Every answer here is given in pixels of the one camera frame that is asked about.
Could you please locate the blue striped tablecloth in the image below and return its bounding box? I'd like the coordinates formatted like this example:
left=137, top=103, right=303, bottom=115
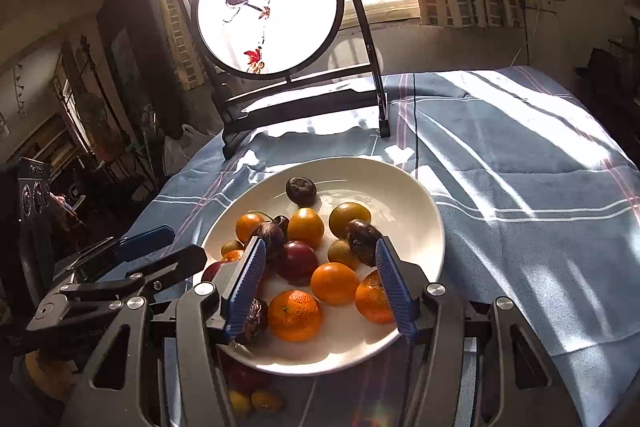
left=97, top=66, right=640, bottom=427

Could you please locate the dark purple passion fruit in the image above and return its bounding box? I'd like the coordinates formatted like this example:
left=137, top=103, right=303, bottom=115
left=252, top=222, right=286, bottom=264
left=346, top=219, right=385, bottom=267

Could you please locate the round bird painting table screen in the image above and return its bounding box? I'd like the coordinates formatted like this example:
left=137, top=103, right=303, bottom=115
left=171, top=0, right=392, bottom=160

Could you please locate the wrinkled dark passion fruit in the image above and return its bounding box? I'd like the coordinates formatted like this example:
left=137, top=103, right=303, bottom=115
left=242, top=298, right=269, bottom=343
left=286, top=177, right=318, bottom=208

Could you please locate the tangerine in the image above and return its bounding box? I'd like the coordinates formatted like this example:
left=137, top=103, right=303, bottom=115
left=267, top=289, right=322, bottom=343
left=354, top=269, right=396, bottom=325
left=251, top=388, right=285, bottom=413

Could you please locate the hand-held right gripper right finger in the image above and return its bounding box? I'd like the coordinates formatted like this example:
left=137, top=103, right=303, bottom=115
left=374, top=235, right=585, bottom=427

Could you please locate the white round plate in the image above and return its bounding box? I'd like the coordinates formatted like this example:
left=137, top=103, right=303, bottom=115
left=200, top=157, right=446, bottom=376

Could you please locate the yellow-green round fruit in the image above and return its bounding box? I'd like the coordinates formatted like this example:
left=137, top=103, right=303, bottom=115
left=328, top=202, right=372, bottom=240

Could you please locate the black hat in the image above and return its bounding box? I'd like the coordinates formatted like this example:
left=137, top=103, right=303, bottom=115
left=575, top=47, right=631, bottom=82

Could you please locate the white plastic bag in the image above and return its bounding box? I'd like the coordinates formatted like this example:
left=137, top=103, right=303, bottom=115
left=162, top=123, right=216, bottom=168

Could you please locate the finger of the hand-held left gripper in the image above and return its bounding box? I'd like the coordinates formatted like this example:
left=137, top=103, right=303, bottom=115
left=24, top=246, right=207, bottom=344
left=52, top=225, right=177, bottom=283

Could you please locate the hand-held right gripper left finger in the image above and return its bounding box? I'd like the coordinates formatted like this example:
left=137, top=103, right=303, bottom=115
left=59, top=236, right=268, bottom=427

